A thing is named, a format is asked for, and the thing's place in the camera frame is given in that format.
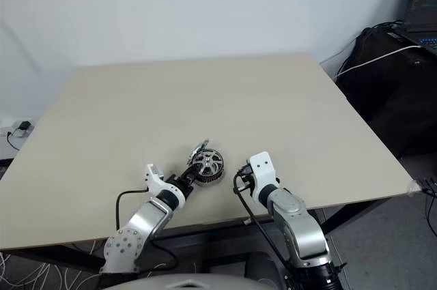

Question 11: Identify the white power strip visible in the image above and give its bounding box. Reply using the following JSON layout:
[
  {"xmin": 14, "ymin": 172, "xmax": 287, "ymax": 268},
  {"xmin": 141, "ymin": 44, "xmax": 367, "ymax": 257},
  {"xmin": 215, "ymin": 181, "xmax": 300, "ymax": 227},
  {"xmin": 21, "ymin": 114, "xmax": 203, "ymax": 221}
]
[{"xmin": 0, "ymin": 118, "xmax": 36, "ymax": 140}]

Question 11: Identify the black cable bundle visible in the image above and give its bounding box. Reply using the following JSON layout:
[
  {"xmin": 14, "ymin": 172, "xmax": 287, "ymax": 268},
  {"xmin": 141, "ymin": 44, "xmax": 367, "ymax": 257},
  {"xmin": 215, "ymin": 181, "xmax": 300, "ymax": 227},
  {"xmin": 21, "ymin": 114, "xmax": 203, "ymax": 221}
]
[{"xmin": 417, "ymin": 176, "xmax": 437, "ymax": 228}]

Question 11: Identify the clear tape piece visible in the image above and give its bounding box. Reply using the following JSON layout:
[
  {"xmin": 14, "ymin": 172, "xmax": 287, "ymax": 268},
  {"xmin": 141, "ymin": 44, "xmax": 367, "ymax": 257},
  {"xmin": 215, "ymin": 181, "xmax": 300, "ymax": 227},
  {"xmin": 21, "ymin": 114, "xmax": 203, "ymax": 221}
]
[{"xmin": 407, "ymin": 178, "xmax": 425, "ymax": 198}]

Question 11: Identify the black bag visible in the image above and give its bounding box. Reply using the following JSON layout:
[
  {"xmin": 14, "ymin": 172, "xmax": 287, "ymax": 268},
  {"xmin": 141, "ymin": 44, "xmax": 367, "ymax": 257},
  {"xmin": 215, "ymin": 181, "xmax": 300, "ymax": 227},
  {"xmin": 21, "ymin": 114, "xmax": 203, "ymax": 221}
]
[{"xmin": 335, "ymin": 25, "xmax": 437, "ymax": 158}]

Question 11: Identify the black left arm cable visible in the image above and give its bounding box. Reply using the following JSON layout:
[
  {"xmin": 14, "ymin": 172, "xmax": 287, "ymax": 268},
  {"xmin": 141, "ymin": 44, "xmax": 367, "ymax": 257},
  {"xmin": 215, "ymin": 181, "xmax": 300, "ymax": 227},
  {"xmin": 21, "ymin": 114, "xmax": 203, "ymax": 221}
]
[{"xmin": 115, "ymin": 188, "xmax": 179, "ymax": 276}]

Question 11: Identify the silver housing lid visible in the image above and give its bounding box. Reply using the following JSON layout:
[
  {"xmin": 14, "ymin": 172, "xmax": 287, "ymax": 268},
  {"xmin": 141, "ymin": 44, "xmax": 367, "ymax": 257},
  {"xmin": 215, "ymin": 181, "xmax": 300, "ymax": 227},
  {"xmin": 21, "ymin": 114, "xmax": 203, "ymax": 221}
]
[{"xmin": 186, "ymin": 137, "xmax": 211, "ymax": 165}]

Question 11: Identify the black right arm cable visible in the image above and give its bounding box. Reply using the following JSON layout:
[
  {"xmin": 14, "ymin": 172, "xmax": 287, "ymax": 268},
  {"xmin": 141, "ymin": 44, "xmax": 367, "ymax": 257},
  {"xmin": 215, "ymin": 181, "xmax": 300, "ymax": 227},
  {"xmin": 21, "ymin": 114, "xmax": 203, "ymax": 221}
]
[{"xmin": 232, "ymin": 166, "xmax": 296, "ymax": 272}]

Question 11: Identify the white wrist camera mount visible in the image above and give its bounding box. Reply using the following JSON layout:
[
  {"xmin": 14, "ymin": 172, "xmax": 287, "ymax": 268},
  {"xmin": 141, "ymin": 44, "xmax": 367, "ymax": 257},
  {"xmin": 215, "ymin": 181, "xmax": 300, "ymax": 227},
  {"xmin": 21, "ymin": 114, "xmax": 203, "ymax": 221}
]
[
  {"xmin": 248, "ymin": 150, "xmax": 280, "ymax": 199},
  {"xmin": 142, "ymin": 163, "xmax": 179, "ymax": 199}
]

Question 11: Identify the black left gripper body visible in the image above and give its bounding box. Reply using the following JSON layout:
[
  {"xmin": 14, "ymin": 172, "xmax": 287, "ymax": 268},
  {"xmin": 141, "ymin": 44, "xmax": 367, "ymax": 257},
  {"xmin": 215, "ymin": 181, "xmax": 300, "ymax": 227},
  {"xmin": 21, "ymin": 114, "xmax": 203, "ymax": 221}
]
[{"xmin": 166, "ymin": 172, "xmax": 199, "ymax": 199}]

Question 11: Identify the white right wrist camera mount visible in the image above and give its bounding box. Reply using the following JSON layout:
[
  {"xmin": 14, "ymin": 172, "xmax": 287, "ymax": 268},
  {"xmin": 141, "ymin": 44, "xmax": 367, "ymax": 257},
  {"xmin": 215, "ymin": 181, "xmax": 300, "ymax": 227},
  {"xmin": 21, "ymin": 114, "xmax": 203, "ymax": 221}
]
[{"xmin": 248, "ymin": 150, "xmax": 280, "ymax": 199}]

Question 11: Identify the black table frame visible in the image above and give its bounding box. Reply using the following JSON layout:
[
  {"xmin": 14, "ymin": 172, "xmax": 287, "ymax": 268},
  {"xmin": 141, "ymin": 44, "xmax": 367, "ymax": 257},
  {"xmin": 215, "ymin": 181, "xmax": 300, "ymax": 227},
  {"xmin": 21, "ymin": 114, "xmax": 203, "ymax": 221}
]
[{"xmin": 0, "ymin": 197, "xmax": 393, "ymax": 272}]

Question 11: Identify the silver robot torso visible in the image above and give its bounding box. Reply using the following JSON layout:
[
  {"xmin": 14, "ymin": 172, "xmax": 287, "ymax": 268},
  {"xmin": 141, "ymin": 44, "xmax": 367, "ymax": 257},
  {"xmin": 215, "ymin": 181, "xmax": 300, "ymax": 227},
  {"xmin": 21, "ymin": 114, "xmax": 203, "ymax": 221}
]
[{"xmin": 101, "ymin": 272, "xmax": 261, "ymax": 290}]

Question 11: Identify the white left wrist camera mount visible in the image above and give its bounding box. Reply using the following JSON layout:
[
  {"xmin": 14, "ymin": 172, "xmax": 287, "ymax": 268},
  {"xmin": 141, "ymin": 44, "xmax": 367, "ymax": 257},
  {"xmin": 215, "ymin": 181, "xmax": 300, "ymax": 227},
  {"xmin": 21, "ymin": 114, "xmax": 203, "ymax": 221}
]
[{"xmin": 142, "ymin": 163, "xmax": 179, "ymax": 199}]

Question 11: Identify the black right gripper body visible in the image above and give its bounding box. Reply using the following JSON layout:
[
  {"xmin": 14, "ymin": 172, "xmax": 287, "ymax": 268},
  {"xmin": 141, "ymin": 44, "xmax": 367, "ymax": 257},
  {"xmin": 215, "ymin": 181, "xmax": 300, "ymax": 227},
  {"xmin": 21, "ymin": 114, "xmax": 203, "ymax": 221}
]
[{"xmin": 235, "ymin": 162, "xmax": 256, "ymax": 196}]

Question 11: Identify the silver spoked rotor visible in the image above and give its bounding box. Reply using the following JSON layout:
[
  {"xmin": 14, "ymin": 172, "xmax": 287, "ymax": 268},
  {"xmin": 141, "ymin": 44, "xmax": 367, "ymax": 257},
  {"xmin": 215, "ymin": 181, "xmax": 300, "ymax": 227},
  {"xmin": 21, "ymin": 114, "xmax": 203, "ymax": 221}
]
[{"xmin": 193, "ymin": 149, "xmax": 223, "ymax": 175}]

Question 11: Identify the gray round motor housing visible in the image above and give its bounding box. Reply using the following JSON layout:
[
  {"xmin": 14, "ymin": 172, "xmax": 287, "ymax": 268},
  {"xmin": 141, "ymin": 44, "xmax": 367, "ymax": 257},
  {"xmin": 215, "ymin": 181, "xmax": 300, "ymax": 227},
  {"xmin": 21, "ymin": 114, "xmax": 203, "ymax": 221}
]
[{"xmin": 191, "ymin": 148, "xmax": 227, "ymax": 188}]

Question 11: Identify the white cable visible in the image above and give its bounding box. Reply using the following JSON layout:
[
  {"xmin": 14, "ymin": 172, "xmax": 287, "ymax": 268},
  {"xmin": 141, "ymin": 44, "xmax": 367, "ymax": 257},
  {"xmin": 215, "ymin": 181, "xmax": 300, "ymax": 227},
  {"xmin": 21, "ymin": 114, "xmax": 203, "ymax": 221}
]
[{"xmin": 337, "ymin": 44, "xmax": 423, "ymax": 78}]

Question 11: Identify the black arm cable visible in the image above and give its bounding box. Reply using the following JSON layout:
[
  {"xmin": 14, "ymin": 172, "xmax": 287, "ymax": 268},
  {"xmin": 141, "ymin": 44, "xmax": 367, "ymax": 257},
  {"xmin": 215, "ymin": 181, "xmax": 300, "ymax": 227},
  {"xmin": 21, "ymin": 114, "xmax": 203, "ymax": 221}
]
[
  {"xmin": 115, "ymin": 188, "xmax": 179, "ymax": 276},
  {"xmin": 232, "ymin": 166, "xmax": 296, "ymax": 272}
]

